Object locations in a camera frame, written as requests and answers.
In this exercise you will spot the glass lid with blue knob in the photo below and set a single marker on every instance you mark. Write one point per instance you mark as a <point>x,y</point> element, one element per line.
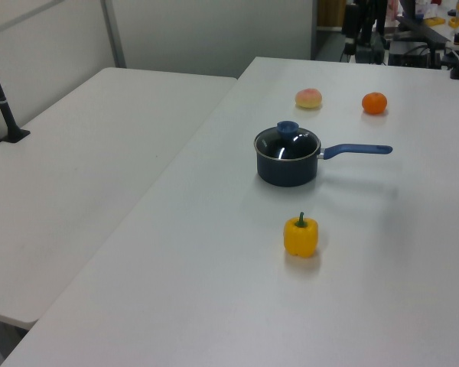
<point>287,128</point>

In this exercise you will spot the yellow bell pepper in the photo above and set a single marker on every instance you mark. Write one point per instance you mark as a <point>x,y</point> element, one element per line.
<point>300,239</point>

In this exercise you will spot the pink yellow peach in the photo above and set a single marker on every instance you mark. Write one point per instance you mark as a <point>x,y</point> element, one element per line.
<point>308,99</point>

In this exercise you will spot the white side table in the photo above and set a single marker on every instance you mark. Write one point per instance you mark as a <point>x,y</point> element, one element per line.
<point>80,172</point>

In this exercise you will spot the orange mandarin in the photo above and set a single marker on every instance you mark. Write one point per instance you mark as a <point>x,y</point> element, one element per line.
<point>374,103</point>

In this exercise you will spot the black pole with white band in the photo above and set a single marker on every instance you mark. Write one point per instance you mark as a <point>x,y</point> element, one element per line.
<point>5,111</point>

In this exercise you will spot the dark desk with equipment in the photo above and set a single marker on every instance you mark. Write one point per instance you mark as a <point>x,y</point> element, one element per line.
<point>417,30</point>

